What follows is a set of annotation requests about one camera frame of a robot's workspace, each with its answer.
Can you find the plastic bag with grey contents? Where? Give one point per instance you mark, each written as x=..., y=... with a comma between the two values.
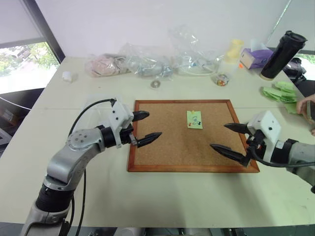
x=145, y=64

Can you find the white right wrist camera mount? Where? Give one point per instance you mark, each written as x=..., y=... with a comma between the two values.
x=267, y=123

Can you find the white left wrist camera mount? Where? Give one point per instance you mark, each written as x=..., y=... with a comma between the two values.
x=120, y=113

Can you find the black travel tumbler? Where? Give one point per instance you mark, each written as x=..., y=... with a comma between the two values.
x=280, y=56

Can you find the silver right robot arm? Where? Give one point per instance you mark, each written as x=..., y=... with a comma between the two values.
x=302, y=155

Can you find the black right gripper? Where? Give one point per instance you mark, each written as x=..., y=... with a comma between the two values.
x=257, y=145

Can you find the small tape roll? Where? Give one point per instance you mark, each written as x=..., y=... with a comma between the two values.
x=155, y=84

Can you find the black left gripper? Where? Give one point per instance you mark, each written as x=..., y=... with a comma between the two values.
x=128, y=135

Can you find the white window blind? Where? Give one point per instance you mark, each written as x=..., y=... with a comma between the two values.
x=17, y=20

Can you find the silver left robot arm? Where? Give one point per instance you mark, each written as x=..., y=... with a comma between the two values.
x=73, y=152

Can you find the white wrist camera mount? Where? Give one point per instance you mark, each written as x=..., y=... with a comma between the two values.
x=267, y=123
x=120, y=113

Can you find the small clear pin container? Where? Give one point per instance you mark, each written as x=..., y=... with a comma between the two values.
x=222, y=79

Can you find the pale yellow object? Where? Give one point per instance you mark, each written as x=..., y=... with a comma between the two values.
x=233, y=51

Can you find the person's bare hand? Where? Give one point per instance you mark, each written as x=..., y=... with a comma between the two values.
x=302, y=105

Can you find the small white container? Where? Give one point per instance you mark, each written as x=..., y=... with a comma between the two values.
x=67, y=76

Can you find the plastic bag with pink contents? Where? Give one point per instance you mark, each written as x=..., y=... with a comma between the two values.
x=103, y=65

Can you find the wood-framed cork board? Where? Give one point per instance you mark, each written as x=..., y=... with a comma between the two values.
x=172, y=147

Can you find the smartphone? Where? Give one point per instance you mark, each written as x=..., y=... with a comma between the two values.
x=311, y=111

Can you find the black office chair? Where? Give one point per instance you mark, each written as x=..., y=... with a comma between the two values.
x=299, y=73

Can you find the dark side furniture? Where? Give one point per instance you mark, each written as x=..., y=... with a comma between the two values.
x=14, y=110

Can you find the green paper note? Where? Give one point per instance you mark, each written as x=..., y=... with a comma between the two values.
x=198, y=117

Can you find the pile of green notes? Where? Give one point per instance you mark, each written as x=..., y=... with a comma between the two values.
x=283, y=94

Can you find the purple tissue box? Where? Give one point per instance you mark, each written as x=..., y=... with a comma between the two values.
x=256, y=57

